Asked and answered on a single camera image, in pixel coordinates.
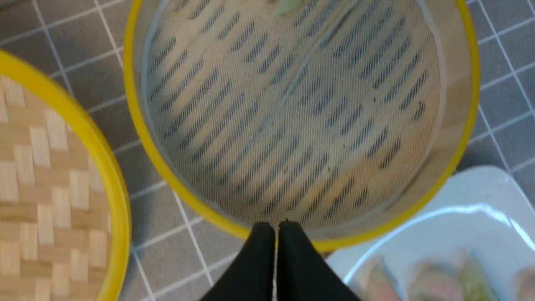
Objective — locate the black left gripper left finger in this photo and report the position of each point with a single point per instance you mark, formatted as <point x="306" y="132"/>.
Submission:
<point x="250" y="275"/>

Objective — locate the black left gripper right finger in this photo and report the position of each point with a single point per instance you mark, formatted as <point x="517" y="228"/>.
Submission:
<point x="302" y="273"/>

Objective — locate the green steamed dumpling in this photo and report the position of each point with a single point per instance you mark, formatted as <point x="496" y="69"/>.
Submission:
<point x="285" y="7"/>

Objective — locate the white square plate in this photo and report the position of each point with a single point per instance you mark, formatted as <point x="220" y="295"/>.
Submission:
<point x="480" y="212"/>

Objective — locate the pale dumpling upper left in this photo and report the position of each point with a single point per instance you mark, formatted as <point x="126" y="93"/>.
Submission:
<point x="377" y="282"/>

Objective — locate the bamboo steamer basket yellow rim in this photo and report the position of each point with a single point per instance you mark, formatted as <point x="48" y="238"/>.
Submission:
<point x="138" y="125"/>

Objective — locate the pink dumpling upper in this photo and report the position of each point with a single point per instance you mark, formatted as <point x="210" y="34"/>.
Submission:
<point x="435" y="282"/>

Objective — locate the pink dumpling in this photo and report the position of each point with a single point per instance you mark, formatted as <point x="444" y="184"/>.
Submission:
<point x="435" y="282"/>
<point x="526" y="285"/>

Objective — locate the white steamer liner cloth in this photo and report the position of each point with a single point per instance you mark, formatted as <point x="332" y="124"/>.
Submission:
<point x="292" y="117"/>

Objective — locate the green dumpling centre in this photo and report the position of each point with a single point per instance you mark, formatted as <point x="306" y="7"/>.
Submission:
<point x="474" y="280"/>

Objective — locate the pink dumpling centre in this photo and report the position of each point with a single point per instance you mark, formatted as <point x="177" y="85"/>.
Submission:
<point x="526" y="285"/>

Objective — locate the bamboo steamer lid yellow rim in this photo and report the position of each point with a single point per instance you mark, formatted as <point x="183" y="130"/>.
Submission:
<point x="65" y="223"/>

